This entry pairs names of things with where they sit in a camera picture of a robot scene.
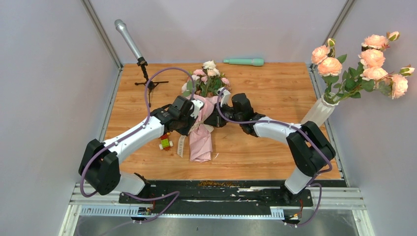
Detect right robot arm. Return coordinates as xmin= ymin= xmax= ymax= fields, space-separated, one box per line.
xmin=205 ymin=88 xmax=336 ymax=206

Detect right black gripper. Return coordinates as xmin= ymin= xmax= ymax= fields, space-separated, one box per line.
xmin=204 ymin=102 xmax=242 ymax=128

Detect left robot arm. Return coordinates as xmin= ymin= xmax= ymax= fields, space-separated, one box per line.
xmin=79 ymin=96 xmax=204 ymax=203

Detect teal cylindrical handle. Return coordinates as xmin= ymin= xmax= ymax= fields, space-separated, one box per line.
xmin=223 ymin=58 xmax=264 ymax=66

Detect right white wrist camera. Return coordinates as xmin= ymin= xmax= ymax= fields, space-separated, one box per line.
xmin=217 ymin=87 xmax=231 ymax=108

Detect peach artificial roses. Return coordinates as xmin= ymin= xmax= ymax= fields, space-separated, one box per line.
xmin=311 ymin=31 xmax=415 ymax=104

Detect pink flower bouquet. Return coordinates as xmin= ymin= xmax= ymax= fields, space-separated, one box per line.
xmin=181 ymin=60 xmax=231 ymax=163

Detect cream printed ribbon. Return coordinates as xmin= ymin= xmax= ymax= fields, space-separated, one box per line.
xmin=176 ymin=123 xmax=216 ymax=158

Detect silver microphone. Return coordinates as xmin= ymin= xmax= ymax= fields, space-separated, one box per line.
xmin=114 ymin=19 xmax=145 ymax=65

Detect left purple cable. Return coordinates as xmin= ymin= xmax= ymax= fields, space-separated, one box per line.
xmin=79 ymin=67 xmax=197 ymax=225

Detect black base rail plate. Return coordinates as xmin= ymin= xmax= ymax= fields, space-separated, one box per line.
xmin=137 ymin=180 xmax=313 ymax=208

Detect toy brick car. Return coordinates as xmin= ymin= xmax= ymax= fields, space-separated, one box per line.
xmin=159 ymin=132 xmax=174 ymax=151

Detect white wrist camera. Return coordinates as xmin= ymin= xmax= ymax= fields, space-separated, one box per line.
xmin=190 ymin=99 xmax=205 ymax=118
xmin=217 ymin=87 xmax=231 ymax=108

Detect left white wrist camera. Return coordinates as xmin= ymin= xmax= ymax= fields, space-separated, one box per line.
xmin=190 ymin=99 xmax=205 ymax=118

